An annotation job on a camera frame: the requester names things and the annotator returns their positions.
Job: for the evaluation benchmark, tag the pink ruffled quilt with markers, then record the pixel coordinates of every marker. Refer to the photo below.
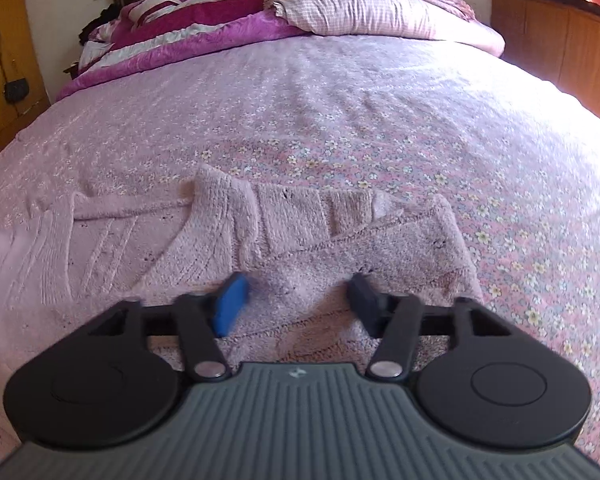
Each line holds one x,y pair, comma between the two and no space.
480,40

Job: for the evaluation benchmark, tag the yellow wooden wardrobe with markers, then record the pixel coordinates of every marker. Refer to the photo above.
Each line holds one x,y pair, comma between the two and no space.
0,35

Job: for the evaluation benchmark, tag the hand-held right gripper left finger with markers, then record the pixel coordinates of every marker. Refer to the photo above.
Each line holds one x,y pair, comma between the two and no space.
230,305

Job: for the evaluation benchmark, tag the brown wooden cabinet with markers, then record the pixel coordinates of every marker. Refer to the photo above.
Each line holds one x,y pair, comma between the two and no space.
545,40

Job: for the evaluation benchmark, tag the pink checkered pillow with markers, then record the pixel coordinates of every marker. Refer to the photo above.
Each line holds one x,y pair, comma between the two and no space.
370,12

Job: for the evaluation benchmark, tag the purple and white blanket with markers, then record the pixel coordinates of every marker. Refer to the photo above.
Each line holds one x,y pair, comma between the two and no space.
220,15

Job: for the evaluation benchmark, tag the bed with floral pink bedspread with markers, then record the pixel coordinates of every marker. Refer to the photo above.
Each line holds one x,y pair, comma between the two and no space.
380,110

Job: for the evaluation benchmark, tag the black handbag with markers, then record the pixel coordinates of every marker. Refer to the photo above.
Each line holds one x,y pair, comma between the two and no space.
17,91

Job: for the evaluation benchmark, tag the pink knitted sweater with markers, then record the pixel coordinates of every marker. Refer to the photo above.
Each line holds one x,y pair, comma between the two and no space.
305,270

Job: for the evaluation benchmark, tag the dark wooden nightstand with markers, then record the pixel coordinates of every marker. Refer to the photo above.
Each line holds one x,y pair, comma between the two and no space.
71,71

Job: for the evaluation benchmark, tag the dark clothes pile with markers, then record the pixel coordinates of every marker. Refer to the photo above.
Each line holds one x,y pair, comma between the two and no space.
97,25

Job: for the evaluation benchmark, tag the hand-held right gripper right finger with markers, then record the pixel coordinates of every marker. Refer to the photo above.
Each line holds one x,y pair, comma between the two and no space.
365,305

